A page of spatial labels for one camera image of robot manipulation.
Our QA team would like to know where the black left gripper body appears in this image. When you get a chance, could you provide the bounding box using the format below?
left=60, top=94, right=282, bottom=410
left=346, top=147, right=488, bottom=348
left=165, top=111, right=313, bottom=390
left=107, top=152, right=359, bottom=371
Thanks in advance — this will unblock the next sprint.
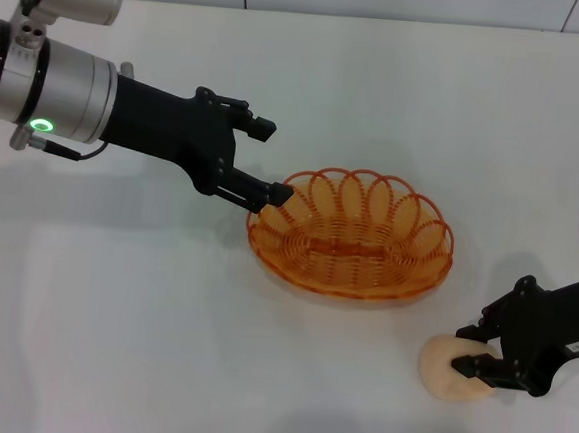
left=94, top=73, right=244, bottom=199

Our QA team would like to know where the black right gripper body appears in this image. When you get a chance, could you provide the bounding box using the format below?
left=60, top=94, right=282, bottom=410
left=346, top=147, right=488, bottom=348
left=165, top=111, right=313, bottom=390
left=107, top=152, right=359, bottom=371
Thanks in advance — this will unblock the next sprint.
left=474, top=270, right=579, bottom=402

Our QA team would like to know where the round tan bread bun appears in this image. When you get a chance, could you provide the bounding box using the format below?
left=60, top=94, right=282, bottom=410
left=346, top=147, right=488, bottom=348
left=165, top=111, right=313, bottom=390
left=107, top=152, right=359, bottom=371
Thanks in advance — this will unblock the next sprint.
left=415, top=330, right=505, bottom=405

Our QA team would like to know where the orange plastic woven basket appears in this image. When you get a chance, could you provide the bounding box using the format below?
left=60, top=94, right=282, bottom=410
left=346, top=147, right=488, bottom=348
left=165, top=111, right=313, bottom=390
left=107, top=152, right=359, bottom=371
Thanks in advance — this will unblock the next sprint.
left=242, top=160, right=460, bottom=307

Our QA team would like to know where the grey black wrist cable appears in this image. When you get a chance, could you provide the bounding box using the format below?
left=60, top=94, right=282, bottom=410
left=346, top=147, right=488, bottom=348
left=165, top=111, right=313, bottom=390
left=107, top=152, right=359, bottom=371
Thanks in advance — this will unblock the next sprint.
left=7, top=122, right=111, bottom=165

